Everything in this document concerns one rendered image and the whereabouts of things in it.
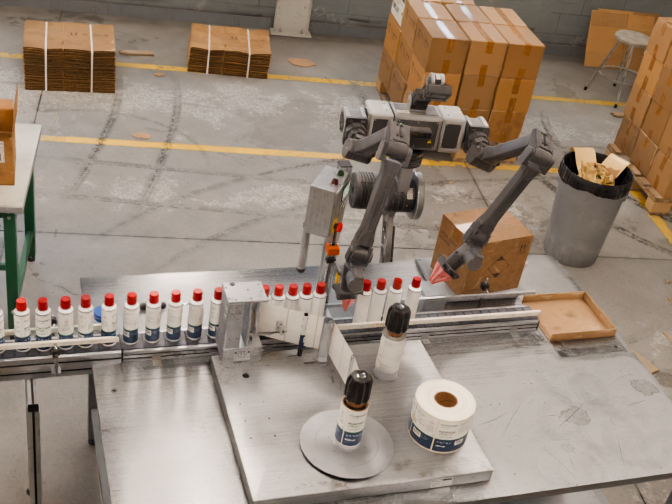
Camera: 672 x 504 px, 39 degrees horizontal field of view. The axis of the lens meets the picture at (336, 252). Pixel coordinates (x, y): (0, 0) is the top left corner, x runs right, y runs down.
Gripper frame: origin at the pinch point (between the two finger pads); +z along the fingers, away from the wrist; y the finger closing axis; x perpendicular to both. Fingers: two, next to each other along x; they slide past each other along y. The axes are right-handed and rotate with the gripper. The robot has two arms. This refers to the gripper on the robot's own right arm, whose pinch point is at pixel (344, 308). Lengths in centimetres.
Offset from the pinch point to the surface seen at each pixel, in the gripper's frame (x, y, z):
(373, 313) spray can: 4.8, 14.0, 7.3
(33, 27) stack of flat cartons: 439, -95, 66
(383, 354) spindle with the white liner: -23.5, 7.5, 3.1
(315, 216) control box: 8.6, -13.1, -34.5
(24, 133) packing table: 182, -107, 21
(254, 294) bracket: -5.5, -36.0, -13.1
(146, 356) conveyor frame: 1, -71, 16
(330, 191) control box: 6.5, -9.8, -45.7
